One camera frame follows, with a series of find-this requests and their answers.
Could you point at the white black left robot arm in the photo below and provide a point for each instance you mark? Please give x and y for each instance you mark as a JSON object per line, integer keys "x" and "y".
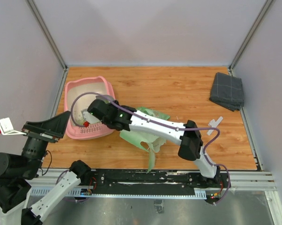
{"x": 17, "y": 170}

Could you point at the grey metal scoop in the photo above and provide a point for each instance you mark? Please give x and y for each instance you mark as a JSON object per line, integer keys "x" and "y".
{"x": 106, "y": 98}

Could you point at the green cat litter pellets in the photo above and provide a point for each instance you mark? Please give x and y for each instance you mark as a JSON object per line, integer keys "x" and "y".
{"x": 79, "y": 117}

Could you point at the green cat litter bag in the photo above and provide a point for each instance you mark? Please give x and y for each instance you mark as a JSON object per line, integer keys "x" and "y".
{"x": 148, "y": 142}

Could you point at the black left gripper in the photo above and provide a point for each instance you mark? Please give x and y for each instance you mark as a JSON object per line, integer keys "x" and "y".
{"x": 55, "y": 125}

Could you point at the pink litter box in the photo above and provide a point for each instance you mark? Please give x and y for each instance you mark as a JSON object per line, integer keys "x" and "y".
{"x": 77, "y": 97}

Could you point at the grey slotted cable duct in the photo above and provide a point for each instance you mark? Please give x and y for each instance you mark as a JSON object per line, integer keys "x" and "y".
{"x": 131, "y": 192}

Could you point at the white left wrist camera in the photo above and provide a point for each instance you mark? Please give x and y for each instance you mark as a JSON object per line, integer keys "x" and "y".
{"x": 6, "y": 128}

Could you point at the folded dark grey cloth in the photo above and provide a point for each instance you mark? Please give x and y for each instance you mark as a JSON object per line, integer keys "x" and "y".
{"x": 227, "y": 91}

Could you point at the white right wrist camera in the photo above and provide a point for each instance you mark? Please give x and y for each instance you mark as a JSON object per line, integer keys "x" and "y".
{"x": 89, "y": 119}

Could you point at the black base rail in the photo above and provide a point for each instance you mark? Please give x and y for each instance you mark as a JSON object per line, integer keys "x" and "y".
{"x": 156, "y": 179}

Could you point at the white plastic bag clip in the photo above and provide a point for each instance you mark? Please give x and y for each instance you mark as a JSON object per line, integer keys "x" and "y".
{"x": 214, "y": 124}

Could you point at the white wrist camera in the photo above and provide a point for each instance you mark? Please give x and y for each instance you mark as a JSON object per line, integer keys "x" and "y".
{"x": 6, "y": 128}
{"x": 89, "y": 119}

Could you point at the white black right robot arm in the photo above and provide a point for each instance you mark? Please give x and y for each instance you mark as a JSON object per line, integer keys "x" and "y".
{"x": 186, "y": 135}

